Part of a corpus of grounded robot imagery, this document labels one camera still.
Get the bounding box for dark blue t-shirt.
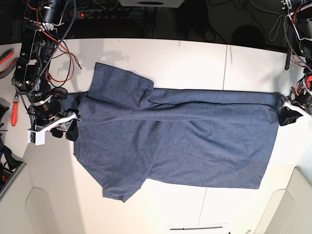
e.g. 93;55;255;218
61;63;280;201

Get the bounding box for braided right arm cable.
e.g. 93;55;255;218
34;0;78;91

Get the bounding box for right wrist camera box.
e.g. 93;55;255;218
27;130;45;146

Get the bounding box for white vent panel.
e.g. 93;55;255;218
166;224;231;234

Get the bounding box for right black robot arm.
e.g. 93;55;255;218
12;0;82;145

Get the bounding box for orange handled pliers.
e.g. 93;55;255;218
0;48;18;79

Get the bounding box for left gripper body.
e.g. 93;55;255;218
278;96;312;116

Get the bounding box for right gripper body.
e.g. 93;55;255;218
29;109;83;138

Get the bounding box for orange handled screwdriver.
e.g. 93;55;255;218
11;94;19;126

